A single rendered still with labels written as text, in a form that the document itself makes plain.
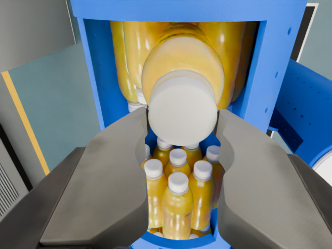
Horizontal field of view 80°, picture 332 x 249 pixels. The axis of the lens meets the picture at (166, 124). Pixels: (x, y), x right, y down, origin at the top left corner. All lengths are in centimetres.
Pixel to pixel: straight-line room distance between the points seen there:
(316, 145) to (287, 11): 43
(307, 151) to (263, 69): 43
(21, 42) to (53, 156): 133
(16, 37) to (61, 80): 67
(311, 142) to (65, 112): 169
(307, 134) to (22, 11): 121
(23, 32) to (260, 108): 110
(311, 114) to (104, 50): 55
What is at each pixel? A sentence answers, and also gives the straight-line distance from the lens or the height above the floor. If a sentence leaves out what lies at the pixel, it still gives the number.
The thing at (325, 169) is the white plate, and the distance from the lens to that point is 62.
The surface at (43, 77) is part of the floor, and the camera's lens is 182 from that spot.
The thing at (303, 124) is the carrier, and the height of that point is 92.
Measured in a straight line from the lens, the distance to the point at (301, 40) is 144.
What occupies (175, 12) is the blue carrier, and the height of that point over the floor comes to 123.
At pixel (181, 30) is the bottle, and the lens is 19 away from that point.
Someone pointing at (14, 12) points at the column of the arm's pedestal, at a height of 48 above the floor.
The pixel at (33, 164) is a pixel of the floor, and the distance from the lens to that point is 248.
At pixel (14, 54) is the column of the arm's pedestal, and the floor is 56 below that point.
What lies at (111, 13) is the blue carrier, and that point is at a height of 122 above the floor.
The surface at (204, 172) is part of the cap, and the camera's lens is 42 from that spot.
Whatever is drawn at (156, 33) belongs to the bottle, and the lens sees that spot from 29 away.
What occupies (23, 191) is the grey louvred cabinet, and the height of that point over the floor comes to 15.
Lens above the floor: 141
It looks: 58 degrees down
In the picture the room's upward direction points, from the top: 172 degrees counter-clockwise
